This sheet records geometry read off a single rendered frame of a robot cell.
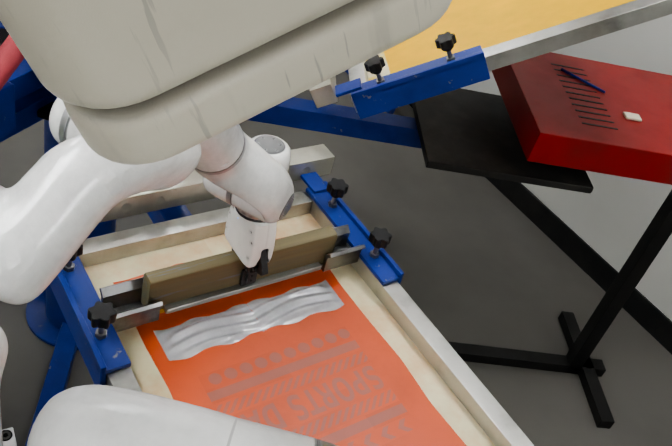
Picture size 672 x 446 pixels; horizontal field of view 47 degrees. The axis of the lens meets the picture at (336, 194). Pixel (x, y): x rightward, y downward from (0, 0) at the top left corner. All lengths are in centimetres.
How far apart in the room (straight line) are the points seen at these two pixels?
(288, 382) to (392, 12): 113
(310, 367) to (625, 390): 187
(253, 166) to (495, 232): 244
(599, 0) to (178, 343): 119
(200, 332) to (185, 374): 9
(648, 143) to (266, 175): 125
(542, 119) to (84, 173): 141
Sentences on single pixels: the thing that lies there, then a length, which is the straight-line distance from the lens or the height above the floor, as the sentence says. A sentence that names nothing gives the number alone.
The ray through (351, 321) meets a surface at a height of 96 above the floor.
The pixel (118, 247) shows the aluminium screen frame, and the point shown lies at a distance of 149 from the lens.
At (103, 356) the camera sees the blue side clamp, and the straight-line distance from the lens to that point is 130.
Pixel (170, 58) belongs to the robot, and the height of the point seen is 190.
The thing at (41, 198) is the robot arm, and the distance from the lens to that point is 78.
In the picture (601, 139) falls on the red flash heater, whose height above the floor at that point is 111.
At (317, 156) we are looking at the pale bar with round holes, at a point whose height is 104.
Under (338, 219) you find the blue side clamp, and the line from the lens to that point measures 161.
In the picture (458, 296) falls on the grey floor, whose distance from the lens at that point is 306.
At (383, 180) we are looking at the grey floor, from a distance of 348.
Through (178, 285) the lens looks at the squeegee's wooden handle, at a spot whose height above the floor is 104.
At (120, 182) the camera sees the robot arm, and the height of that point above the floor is 151.
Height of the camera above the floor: 202
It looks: 37 degrees down
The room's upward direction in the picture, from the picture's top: 16 degrees clockwise
